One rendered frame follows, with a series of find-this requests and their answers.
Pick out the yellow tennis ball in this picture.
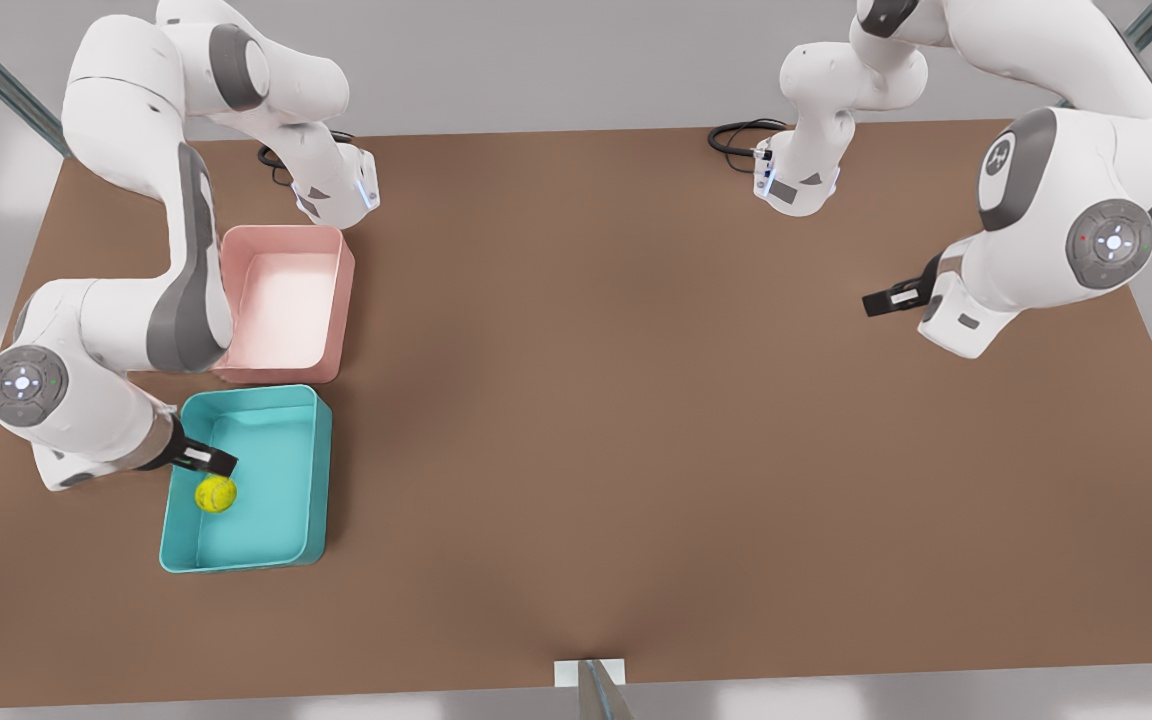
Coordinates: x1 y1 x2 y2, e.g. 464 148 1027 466
195 475 238 515

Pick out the teal plastic bin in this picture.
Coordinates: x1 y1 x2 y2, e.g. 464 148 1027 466
158 384 334 575

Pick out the pink plastic bin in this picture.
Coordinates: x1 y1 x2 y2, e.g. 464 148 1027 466
210 224 356 386

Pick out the black cable loop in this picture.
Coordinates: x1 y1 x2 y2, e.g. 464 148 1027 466
707 118 790 173
257 130 357 187

